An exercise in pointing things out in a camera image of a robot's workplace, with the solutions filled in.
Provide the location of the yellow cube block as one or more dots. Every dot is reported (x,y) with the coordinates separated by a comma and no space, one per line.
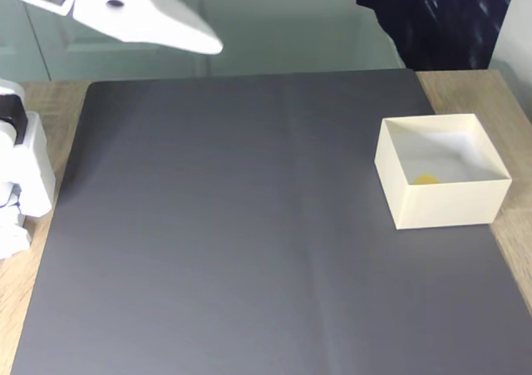
(426,179)

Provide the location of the white open box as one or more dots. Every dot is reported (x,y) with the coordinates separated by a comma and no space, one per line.
(449,202)

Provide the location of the dark grey table mat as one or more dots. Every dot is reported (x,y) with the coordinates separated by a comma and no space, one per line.
(249,246)

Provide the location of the dark hanging cloth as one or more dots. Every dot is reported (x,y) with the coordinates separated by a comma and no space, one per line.
(440,21)

